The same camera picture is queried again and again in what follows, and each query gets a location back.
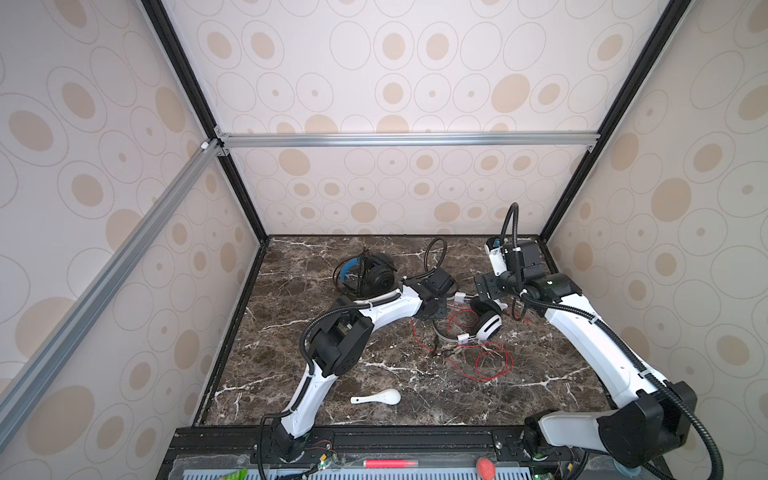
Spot silver aluminium rail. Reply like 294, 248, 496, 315
1, 138, 223, 449
220, 131, 600, 150

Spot silver aluminium left rail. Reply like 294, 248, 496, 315
1, 138, 223, 449

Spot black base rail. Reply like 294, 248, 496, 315
155, 423, 676, 480

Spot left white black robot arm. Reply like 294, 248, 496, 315
261, 237, 455, 462

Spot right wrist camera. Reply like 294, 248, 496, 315
485, 237, 508, 276

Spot black blue headphones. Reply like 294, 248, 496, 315
333, 249, 397, 299

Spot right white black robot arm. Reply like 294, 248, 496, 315
470, 203, 725, 479

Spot white black headphones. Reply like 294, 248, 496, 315
432, 292, 506, 346

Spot silver aluminium back rail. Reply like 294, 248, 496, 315
220, 131, 600, 150

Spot white ceramic spoon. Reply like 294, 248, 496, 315
350, 388, 402, 405

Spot red headphone cable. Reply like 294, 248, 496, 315
410, 293, 516, 383

